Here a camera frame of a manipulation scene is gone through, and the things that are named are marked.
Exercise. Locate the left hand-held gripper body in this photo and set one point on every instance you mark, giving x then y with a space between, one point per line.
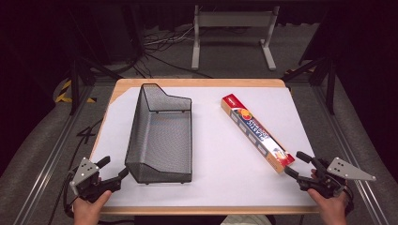
90 184

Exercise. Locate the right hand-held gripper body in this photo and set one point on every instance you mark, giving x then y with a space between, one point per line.
325 184

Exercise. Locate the long plastic wrap box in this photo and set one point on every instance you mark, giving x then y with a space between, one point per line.
250 125

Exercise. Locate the person's left hand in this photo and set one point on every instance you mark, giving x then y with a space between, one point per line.
87 211

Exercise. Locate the person's right hand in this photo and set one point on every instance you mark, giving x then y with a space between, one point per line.
331 211

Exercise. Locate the person's light clothing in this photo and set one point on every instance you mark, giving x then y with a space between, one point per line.
244 220

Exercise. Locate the white table mat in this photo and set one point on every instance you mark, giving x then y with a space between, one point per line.
219 172

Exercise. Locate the black tripod stand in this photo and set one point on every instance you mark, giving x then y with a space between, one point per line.
74 84
330 81

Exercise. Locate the yellow black hazard tape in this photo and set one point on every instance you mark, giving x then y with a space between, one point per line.
63 90

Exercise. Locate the grey metal stand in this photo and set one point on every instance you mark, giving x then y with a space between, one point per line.
233 19

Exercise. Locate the aluminium floor rail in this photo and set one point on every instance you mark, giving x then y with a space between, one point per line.
50 162
350 153

